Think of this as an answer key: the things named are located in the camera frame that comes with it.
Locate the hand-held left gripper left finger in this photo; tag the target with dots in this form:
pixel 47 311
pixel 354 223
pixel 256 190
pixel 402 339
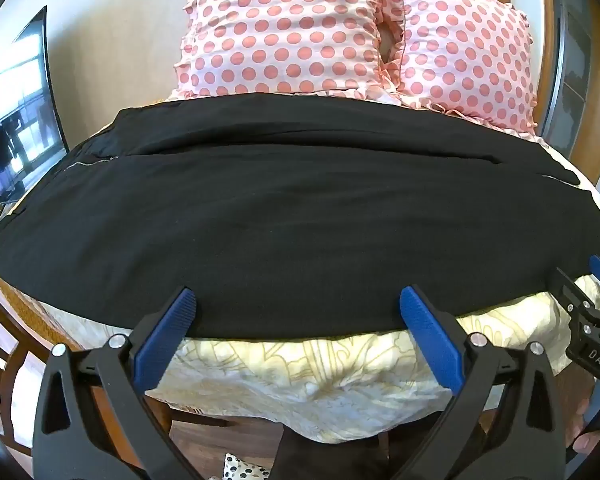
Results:
pixel 162 335

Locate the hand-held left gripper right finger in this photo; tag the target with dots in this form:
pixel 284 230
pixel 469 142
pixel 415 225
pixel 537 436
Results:
pixel 430 335

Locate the black pants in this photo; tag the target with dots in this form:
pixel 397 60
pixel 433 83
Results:
pixel 290 220

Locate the person's right hand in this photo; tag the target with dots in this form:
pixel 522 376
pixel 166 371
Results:
pixel 587 425

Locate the floral bed cover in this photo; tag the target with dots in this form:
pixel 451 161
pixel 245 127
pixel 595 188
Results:
pixel 300 380

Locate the spotted white cloth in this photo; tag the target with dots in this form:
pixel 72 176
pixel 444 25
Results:
pixel 245 467

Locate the glass panel door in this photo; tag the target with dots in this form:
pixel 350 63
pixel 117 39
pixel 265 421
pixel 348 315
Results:
pixel 575 60

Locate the pink polka dot pillow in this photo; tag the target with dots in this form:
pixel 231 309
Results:
pixel 465 55
pixel 285 30

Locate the flat screen television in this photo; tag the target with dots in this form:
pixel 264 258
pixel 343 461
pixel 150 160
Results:
pixel 17 115

